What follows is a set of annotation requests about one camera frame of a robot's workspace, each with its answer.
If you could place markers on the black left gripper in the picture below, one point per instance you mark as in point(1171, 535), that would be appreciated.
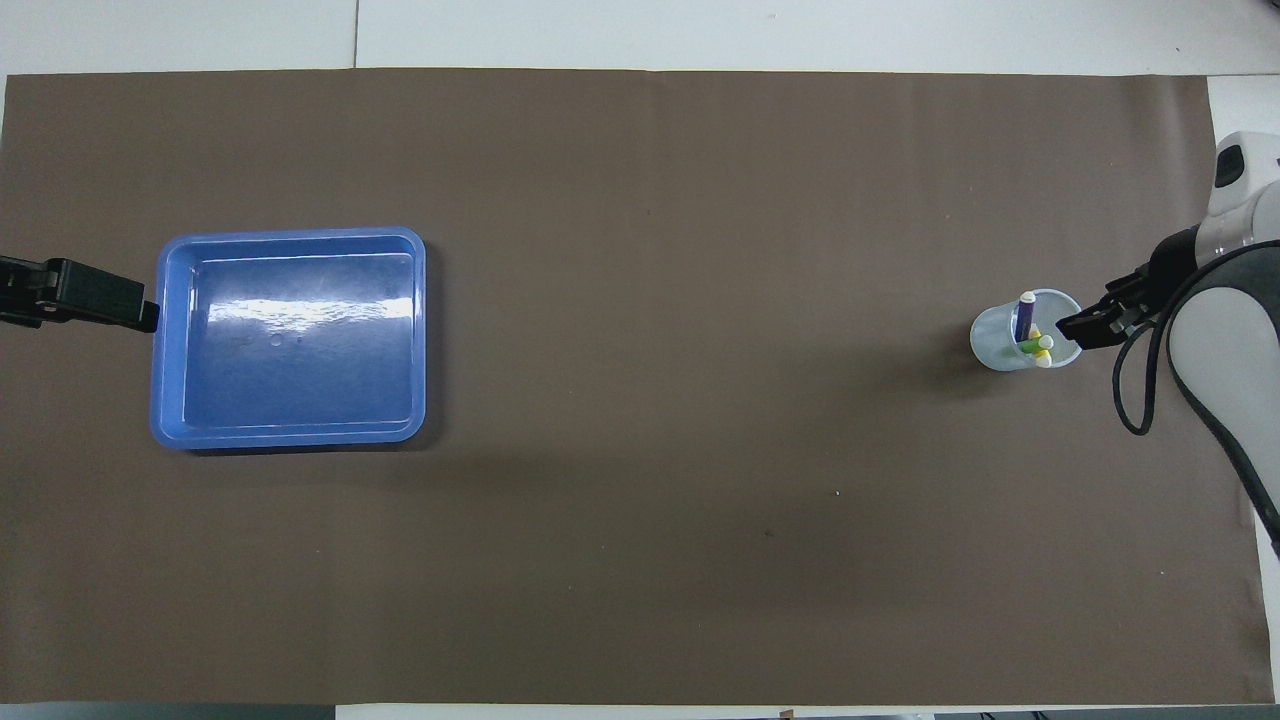
point(22, 290)

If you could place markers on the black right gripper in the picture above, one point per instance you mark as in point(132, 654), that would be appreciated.
point(1165, 275)

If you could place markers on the green pen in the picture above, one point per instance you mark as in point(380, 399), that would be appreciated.
point(1035, 345)

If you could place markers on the purple pen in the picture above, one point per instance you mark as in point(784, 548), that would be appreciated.
point(1024, 318)

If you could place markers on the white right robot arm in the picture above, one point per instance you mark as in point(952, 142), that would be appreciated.
point(1225, 340)

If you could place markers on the translucent plastic cup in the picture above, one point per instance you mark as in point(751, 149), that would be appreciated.
point(992, 340)

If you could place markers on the blue plastic tray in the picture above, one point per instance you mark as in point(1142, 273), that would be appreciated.
point(290, 340)

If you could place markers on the brown table mat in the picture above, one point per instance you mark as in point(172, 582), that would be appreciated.
point(700, 400)

